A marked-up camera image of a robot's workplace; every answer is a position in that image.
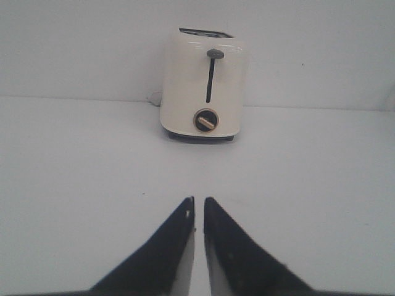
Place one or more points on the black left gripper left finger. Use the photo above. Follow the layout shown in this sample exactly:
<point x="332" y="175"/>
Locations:
<point x="163" y="263"/>

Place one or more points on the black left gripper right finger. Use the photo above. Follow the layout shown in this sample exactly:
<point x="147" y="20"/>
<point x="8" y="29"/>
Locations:
<point x="236" y="263"/>

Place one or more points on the cream white toaster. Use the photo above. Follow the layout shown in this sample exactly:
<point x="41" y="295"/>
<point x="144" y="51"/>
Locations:
<point x="203" y="85"/>

